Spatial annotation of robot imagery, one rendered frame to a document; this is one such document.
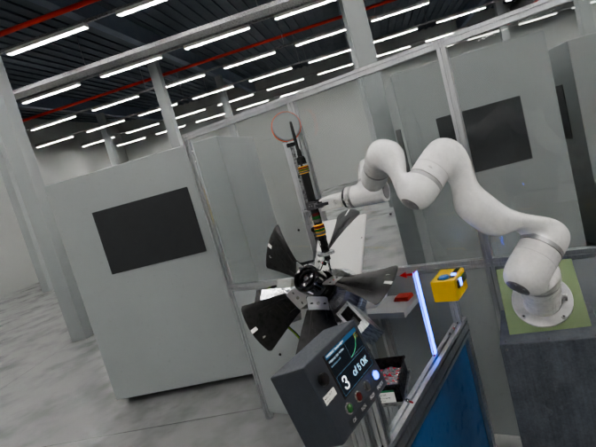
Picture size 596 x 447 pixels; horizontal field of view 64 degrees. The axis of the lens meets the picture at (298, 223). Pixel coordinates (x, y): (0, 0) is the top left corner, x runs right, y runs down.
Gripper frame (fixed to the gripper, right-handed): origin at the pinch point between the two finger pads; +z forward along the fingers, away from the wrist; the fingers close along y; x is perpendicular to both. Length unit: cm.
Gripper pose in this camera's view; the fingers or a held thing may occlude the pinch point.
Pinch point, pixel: (313, 204)
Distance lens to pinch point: 191.3
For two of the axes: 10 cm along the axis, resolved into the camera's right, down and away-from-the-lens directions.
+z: -8.1, 1.4, 5.6
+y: 5.2, -2.5, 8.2
